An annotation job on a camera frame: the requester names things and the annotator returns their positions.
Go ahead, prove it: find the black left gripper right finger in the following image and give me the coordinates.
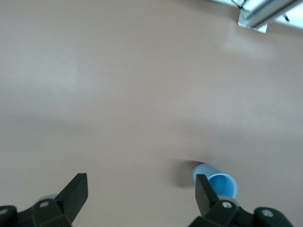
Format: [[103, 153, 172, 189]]
[[187, 174, 293, 227]]

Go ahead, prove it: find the blue cup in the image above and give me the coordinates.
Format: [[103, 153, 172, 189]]
[[192, 163, 238, 198]]

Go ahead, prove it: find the brown table cover sheet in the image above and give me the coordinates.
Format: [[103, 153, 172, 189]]
[[0, 0, 303, 227]]

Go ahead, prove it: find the aluminium camera pole bracket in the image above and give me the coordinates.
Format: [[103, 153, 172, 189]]
[[237, 0, 303, 33]]

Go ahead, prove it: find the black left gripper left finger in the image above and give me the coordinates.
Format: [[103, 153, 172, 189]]
[[0, 173, 89, 227]]

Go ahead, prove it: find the black cable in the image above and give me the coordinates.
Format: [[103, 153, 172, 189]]
[[230, 0, 248, 9]]

